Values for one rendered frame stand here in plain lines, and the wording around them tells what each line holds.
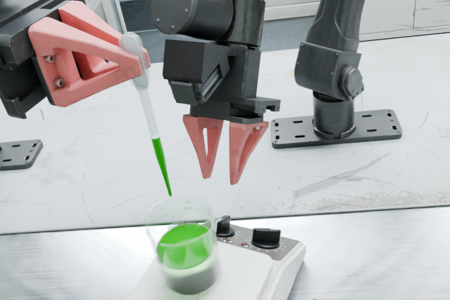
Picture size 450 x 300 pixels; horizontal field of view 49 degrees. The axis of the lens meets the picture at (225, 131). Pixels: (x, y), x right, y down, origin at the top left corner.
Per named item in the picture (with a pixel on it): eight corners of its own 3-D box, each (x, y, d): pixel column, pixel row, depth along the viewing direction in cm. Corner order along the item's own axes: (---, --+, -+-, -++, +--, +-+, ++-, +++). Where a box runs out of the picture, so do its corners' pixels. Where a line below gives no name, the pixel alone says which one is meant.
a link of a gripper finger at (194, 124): (232, 192, 52) (242, 104, 51) (175, 179, 55) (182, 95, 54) (257, 181, 58) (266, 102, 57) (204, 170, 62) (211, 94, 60)
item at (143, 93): (162, 197, 44) (117, 37, 35) (167, 190, 44) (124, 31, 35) (173, 200, 43) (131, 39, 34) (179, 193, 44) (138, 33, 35)
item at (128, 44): (136, 86, 38) (122, 31, 35) (151, 88, 37) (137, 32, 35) (132, 90, 37) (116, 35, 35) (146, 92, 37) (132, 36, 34)
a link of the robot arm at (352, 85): (347, 74, 67) (369, 57, 70) (294, 59, 72) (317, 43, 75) (347, 113, 71) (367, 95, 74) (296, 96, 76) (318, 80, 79)
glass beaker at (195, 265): (151, 294, 49) (129, 234, 44) (181, 246, 53) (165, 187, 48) (215, 315, 46) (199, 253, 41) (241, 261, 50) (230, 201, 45)
